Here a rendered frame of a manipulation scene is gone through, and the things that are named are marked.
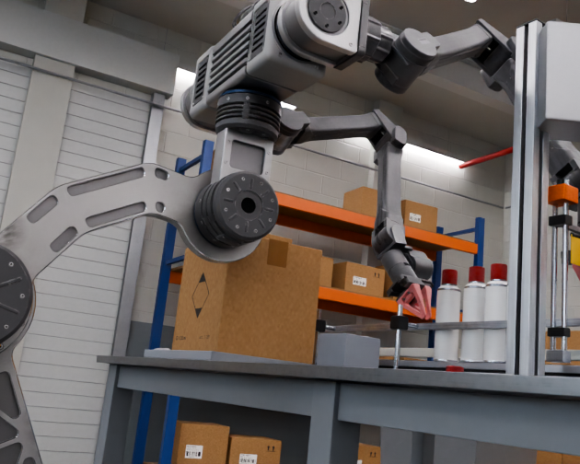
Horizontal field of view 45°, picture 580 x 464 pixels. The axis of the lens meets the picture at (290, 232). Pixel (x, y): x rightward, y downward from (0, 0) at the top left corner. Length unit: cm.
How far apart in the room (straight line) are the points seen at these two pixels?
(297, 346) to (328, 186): 501
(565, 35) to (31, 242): 103
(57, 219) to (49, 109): 429
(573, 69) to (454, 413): 67
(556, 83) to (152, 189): 78
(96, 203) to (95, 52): 448
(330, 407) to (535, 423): 38
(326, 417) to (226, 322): 45
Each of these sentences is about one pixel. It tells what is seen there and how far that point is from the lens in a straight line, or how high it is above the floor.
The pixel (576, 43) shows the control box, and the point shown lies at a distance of 137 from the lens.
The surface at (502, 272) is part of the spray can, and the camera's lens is 149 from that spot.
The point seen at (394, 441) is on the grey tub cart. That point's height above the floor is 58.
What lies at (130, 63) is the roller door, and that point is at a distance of 588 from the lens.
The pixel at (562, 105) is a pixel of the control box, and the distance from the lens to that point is 131.
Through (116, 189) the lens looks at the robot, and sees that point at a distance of 140.
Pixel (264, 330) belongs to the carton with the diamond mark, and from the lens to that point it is 156.
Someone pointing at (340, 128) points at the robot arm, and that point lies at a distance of 190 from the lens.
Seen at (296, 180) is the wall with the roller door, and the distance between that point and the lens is 639.
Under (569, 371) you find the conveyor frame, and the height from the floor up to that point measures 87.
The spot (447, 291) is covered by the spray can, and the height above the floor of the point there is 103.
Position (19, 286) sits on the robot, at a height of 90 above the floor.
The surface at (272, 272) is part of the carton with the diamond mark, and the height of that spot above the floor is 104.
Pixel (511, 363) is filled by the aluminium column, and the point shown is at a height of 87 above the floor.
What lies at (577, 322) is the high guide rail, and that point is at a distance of 133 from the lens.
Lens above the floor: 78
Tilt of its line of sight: 13 degrees up
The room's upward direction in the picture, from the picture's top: 6 degrees clockwise
